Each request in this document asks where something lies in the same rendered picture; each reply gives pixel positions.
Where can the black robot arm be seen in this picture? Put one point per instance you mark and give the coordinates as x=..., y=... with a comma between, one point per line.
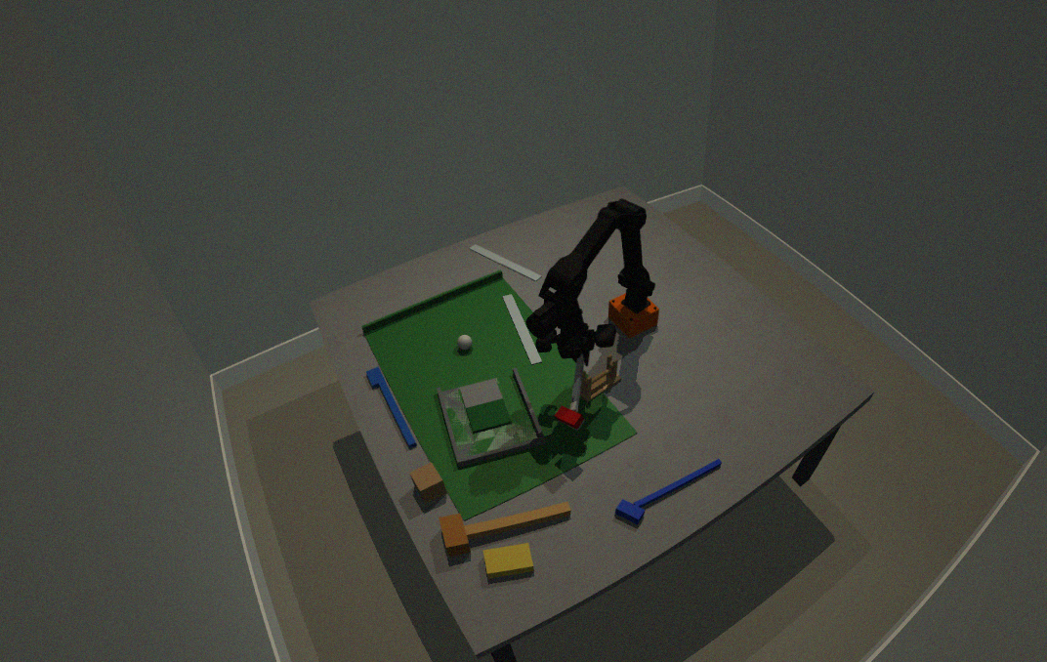
x=570, y=272

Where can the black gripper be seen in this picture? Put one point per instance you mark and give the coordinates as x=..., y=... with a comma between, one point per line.
x=604, y=336

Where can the red putter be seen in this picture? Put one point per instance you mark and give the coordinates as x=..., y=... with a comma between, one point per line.
x=570, y=417

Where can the yellow flat block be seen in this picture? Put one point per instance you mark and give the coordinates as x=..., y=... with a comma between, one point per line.
x=508, y=560

